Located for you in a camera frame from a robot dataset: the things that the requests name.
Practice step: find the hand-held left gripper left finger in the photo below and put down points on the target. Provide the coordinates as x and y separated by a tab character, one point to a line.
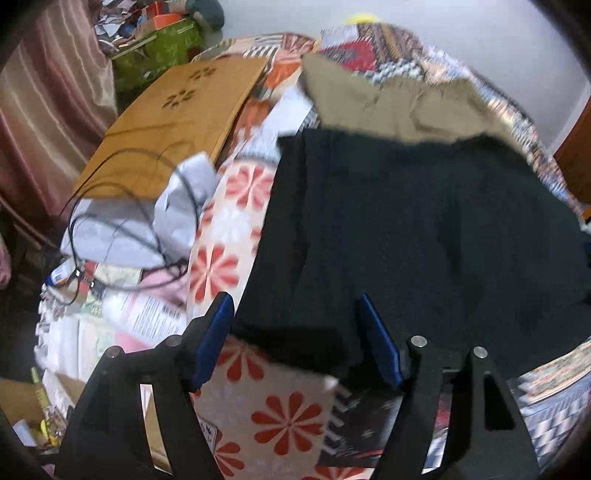
214	337

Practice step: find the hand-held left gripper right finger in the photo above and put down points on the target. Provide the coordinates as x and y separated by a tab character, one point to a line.
381	346

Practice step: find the black pants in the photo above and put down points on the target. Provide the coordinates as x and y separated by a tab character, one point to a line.
415	230

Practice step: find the khaki pants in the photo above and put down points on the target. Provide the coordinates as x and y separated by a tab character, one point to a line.
360	101

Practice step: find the white printed packet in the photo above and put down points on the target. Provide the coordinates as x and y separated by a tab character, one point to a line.
143	314

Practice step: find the red floral quilt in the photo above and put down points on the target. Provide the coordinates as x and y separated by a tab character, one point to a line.
277	415

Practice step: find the cardboard box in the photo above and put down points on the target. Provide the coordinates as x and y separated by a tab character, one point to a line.
18	401

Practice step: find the wooden lap desk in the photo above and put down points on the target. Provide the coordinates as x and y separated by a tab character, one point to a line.
175	115

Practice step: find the wooden door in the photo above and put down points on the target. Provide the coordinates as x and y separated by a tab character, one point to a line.
577	157

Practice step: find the striped satin curtain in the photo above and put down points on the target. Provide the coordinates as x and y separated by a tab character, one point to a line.
46	106

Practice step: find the green floral storage bag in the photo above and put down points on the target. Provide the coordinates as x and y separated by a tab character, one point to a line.
161	50

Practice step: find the patchwork printed blanket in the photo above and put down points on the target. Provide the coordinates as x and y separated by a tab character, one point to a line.
392	39

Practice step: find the orange box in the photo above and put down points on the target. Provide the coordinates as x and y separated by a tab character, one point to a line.
166	21

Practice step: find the grey neck pillow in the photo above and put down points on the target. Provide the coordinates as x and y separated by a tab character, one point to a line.
210	14

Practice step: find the pile of printed clutter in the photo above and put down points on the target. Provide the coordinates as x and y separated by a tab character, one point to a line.
124	23

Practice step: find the yellow foam tube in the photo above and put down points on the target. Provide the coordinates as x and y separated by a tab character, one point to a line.
362	17

